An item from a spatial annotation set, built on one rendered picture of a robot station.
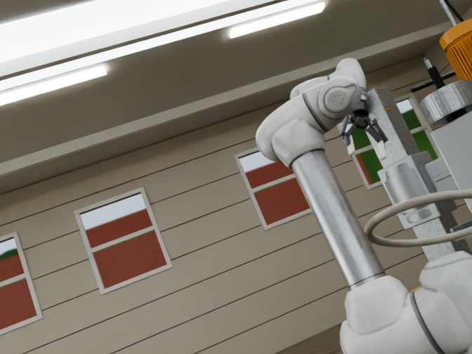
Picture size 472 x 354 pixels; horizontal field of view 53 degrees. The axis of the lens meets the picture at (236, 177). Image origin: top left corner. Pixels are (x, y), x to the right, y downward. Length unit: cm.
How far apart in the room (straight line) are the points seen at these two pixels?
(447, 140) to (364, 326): 132
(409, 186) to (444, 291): 196
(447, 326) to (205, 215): 715
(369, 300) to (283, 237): 706
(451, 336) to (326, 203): 42
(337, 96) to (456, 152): 115
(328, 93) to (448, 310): 59
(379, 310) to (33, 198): 759
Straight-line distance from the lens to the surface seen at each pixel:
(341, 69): 190
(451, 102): 232
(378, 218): 165
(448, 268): 116
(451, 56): 306
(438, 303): 116
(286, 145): 132
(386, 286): 121
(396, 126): 320
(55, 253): 819
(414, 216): 311
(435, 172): 309
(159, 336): 794
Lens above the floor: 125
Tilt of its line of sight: 12 degrees up
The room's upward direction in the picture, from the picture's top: 23 degrees counter-clockwise
